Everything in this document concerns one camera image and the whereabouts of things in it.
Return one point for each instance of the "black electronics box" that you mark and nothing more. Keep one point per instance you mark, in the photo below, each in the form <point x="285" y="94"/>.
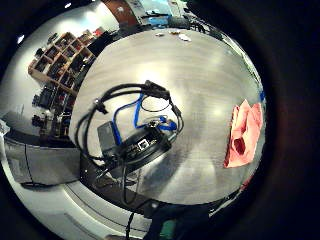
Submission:
<point x="144" y="145"/>

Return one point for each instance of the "grey power adapter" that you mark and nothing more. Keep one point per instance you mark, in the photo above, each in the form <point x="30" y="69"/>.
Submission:
<point x="106" y="136"/>

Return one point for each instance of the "pink cloth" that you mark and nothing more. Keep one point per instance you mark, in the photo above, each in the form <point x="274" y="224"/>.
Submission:
<point x="245" y="133"/>

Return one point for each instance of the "white crumpled paper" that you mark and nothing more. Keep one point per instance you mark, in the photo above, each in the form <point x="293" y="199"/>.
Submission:
<point x="184" y="37"/>

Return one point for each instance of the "black storage rack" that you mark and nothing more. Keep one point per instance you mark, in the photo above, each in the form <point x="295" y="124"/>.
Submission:
<point x="53" y="106"/>

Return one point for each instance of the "wooden cubby shelf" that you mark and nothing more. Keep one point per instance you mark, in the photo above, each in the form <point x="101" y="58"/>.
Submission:
<point x="61" y="60"/>

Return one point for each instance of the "grey cabinet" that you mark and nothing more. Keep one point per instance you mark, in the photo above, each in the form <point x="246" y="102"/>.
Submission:
<point x="36" y="163"/>

